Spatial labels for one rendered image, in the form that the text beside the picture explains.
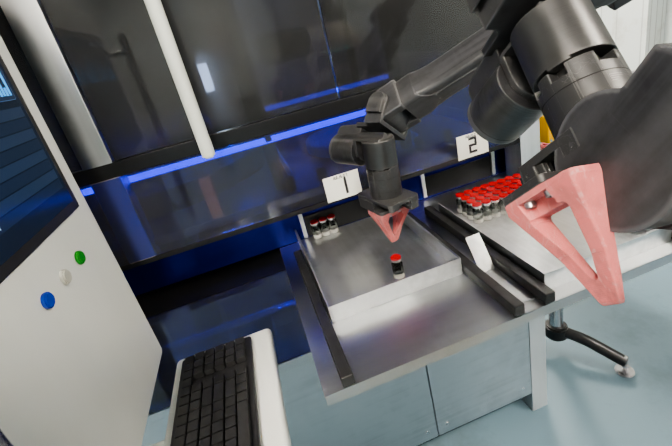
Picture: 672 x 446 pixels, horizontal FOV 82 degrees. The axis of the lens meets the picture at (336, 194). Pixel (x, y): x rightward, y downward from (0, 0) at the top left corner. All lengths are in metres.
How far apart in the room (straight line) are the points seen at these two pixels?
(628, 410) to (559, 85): 1.53
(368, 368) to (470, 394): 0.85
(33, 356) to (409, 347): 0.49
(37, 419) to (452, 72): 0.68
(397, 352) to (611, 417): 1.17
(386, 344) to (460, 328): 0.12
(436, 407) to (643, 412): 0.70
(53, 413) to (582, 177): 0.58
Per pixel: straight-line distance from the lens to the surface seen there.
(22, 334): 0.59
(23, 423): 0.57
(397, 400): 1.32
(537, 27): 0.33
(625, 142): 0.24
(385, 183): 0.67
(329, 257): 0.89
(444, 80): 0.65
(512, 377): 1.51
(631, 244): 0.83
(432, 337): 0.66
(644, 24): 4.46
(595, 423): 1.70
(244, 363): 0.81
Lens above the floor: 1.34
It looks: 22 degrees down
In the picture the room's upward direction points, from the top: 14 degrees counter-clockwise
